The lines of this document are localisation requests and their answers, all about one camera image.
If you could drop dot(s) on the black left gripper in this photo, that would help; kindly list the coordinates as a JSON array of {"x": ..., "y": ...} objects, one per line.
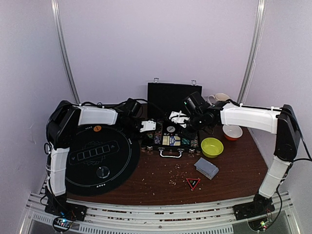
[{"x": 138, "y": 136}]

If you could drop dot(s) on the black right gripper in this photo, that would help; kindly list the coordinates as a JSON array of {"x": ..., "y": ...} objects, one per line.
[{"x": 187, "y": 127}]

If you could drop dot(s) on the orange round button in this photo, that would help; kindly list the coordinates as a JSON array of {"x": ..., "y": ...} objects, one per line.
[{"x": 97, "y": 128}]

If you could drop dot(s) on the black poker chip case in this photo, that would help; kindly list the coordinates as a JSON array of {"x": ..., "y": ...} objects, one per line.
[{"x": 167, "y": 108}]

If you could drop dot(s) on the clear black round button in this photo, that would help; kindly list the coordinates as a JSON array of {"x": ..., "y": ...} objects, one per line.
[{"x": 103, "y": 172}]

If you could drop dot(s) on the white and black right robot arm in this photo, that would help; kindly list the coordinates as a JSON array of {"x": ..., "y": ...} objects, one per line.
[{"x": 278, "y": 123}]

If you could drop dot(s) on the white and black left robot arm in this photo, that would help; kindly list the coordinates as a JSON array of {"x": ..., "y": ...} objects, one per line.
[{"x": 60, "y": 132}]

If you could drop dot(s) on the blue texas holdem card deck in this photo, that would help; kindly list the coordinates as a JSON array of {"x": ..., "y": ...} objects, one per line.
[{"x": 174, "y": 141}]

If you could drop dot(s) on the cream patterned mug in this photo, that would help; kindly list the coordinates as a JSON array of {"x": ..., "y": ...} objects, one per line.
[{"x": 217, "y": 97}]

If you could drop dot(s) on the right outer poker chip row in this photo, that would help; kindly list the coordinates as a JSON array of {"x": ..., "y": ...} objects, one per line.
[{"x": 194, "y": 142}]

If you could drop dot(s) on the white and orange bowl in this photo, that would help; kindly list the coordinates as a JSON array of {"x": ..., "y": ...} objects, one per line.
[{"x": 232, "y": 133}]

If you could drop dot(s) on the left outer poker chip row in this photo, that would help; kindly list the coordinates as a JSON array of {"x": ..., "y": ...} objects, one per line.
[{"x": 148, "y": 138}]

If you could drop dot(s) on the yellow-green bowl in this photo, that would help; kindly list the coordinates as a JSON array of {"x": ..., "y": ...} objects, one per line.
[{"x": 211, "y": 147}]

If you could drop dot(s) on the left inner poker chip row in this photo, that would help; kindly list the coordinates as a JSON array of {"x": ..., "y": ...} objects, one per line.
[{"x": 158, "y": 133}]

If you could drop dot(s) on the white dealer button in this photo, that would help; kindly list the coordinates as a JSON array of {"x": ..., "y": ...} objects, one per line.
[{"x": 170, "y": 129}]

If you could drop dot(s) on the cream card deck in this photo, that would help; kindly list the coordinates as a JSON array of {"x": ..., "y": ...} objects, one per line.
[{"x": 166, "y": 140}]

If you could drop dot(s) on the round black poker mat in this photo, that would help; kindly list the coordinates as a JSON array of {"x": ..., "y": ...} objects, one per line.
[{"x": 111, "y": 147}]

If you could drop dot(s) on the grey card deck box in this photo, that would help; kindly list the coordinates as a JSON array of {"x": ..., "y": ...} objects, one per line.
[{"x": 206, "y": 168}]

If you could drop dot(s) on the red and black triangle card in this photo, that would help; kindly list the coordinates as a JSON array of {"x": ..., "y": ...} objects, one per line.
[{"x": 193, "y": 182}]

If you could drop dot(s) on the right green circuit board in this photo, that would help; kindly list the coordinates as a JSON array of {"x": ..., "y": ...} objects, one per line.
[{"x": 262, "y": 225}]

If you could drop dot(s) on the green circuit board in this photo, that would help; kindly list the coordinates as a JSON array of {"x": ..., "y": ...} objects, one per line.
[
  {"x": 61, "y": 224},
  {"x": 262, "y": 225}
]

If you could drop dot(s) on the left green circuit board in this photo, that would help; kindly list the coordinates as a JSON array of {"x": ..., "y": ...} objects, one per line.
[{"x": 61, "y": 224}]

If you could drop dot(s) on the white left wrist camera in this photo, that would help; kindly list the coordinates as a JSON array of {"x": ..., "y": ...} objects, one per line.
[{"x": 147, "y": 125}]

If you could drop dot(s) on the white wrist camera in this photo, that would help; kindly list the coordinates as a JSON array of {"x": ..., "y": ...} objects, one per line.
[
  {"x": 147, "y": 125},
  {"x": 179, "y": 118}
]

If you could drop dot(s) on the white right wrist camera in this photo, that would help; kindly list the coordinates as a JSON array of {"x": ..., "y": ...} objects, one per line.
[{"x": 179, "y": 118}]

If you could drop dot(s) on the right aluminium frame post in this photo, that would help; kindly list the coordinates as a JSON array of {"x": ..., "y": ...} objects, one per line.
[{"x": 255, "y": 45}]

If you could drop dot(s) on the aluminium frame post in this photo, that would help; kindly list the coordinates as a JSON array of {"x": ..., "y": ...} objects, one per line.
[
  {"x": 255, "y": 45},
  {"x": 63, "y": 50}
]

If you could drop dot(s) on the aluminium front rail base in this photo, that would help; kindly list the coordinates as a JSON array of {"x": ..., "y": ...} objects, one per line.
[{"x": 199, "y": 218}]

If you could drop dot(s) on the left aluminium frame post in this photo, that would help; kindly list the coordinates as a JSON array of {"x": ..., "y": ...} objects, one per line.
[{"x": 63, "y": 50}]

